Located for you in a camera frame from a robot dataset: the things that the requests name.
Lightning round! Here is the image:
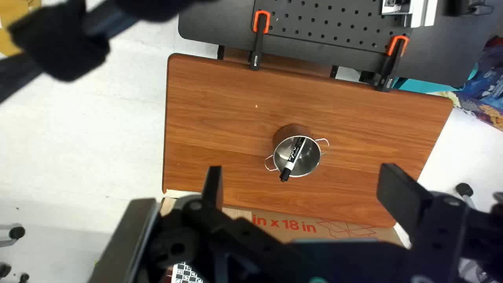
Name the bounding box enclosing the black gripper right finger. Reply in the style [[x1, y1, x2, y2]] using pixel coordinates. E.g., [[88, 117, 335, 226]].
[[378, 163, 464, 243]]

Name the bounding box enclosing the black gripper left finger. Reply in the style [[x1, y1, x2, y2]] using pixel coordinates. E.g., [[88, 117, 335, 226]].
[[183, 164, 247, 233]]

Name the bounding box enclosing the black and white Expo marker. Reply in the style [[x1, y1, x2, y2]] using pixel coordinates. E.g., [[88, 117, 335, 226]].
[[280, 136, 307, 182]]

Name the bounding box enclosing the colourful patterned cloth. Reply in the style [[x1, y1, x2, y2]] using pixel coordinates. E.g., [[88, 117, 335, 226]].
[[442, 35, 503, 130]]

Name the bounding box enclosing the black perforated pegboard panel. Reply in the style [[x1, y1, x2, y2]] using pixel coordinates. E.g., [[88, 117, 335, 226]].
[[180, 0, 503, 86]]

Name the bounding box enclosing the blurry black object upper left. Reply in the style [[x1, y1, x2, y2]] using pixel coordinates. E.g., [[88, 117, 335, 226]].
[[8, 0, 209, 81]]

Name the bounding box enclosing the small steel pot with handles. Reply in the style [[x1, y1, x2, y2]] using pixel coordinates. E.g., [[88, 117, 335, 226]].
[[264, 134, 331, 180]]

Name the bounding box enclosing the right orange-handled black clamp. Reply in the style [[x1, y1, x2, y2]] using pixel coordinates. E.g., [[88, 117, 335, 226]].
[[375, 34, 411, 90]]

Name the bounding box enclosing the orange-handled black clamp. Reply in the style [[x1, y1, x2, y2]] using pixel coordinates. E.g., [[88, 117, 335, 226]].
[[375, 34, 411, 90], [250, 9, 271, 70]]

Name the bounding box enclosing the left orange-handled black clamp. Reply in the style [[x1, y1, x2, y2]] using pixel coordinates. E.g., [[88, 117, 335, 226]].
[[250, 9, 271, 70]]

